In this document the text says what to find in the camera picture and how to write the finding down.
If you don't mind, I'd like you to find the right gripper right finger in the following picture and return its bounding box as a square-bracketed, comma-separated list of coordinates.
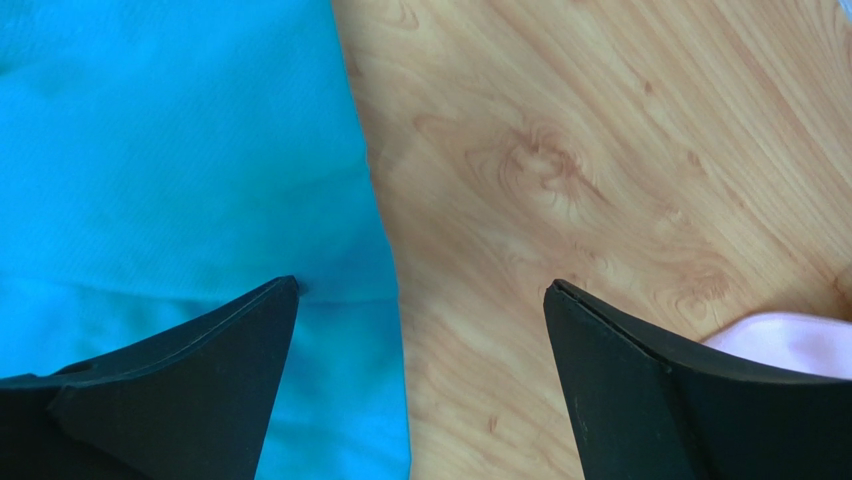
[543, 280, 851, 479]

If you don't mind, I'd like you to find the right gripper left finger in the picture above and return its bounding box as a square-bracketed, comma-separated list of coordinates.
[1, 276, 299, 479]

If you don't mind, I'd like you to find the teal t shirt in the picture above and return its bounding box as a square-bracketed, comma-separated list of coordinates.
[1, 1, 411, 479]

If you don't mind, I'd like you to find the white mesh basket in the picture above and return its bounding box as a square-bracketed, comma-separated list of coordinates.
[703, 312, 851, 380]

